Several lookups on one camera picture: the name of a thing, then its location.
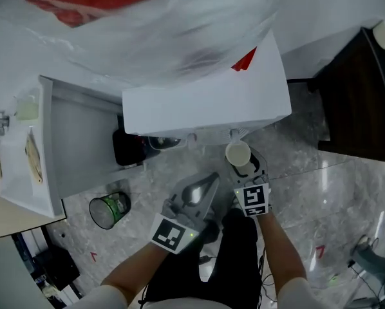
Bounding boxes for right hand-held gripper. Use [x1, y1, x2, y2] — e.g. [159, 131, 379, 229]
[226, 146, 273, 218]

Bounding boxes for black plastic bin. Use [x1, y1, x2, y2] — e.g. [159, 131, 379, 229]
[112, 128, 147, 167]

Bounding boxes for person's left forearm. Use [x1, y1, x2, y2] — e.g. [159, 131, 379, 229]
[100, 239, 181, 297]

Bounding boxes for white paper cup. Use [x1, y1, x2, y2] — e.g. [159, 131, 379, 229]
[224, 140, 252, 167]

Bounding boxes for grey bin with white lid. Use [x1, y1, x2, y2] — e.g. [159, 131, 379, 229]
[147, 135, 185, 151]

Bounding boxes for beige board with black edge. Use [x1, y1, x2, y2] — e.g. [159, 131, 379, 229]
[0, 140, 68, 241]

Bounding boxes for person's right forearm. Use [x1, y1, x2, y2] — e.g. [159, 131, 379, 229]
[258, 209, 310, 290]

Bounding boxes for red tag on dispenser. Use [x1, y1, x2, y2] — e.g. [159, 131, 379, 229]
[230, 46, 258, 72]

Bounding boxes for clear water bottle red label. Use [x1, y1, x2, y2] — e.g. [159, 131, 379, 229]
[5, 0, 284, 90]

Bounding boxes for white water dispenser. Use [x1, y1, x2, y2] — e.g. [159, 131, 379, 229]
[121, 30, 293, 148]

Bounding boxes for black box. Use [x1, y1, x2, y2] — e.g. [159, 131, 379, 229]
[33, 245, 81, 291]

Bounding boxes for white vanity sink cabinet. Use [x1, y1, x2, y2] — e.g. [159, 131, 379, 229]
[0, 75, 148, 220]

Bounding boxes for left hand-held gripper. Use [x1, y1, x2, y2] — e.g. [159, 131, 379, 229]
[150, 172, 221, 255]

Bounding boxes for clear plastic container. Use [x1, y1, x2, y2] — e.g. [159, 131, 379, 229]
[14, 89, 41, 122]

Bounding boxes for person's light shirt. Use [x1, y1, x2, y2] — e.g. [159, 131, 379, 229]
[82, 276, 319, 309]

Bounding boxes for black mesh trash bin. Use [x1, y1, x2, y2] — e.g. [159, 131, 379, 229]
[88, 191, 132, 230]

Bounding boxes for wooden brush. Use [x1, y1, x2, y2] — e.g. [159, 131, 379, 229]
[24, 127, 44, 185]

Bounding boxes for black cable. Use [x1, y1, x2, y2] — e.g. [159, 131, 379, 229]
[256, 245, 277, 309]

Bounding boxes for black vanity cabinet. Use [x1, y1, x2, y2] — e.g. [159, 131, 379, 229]
[307, 26, 385, 165]

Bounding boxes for person's black trousers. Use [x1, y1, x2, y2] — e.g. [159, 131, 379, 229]
[140, 207, 265, 309]

